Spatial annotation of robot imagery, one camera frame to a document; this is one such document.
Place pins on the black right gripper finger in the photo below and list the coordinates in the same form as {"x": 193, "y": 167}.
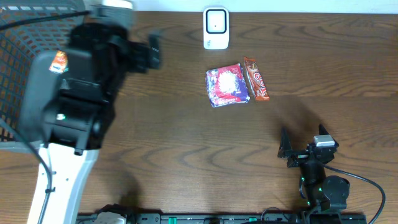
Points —
{"x": 285, "y": 144}
{"x": 322, "y": 130}

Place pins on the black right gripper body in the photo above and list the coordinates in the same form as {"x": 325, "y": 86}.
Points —
{"x": 298, "y": 157}

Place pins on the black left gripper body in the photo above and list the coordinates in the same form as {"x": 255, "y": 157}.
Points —
{"x": 144, "y": 58}

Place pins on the orange white snack packet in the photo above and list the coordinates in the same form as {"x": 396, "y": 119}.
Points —
{"x": 59, "y": 63}

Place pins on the orange chocolate bar wrapper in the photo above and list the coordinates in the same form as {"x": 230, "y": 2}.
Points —
{"x": 256, "y": 81}

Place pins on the pink purple snack packet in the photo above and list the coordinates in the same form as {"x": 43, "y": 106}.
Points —
{"x": 226, "y": 86}

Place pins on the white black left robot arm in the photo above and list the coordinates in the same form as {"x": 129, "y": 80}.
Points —
{"x": 69, "y": 106}

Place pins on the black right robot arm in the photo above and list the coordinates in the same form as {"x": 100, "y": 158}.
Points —
{"x": 327, "y": 193}

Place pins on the white barcode scanner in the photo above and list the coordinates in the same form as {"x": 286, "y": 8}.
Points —
{"x": 215, "y": 28}

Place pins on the dark grey plastic basket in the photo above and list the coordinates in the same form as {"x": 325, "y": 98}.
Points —
{"x": 31, "y": 34}

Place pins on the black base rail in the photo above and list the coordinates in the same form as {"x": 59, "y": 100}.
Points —
{"x": 117, "y": 214}

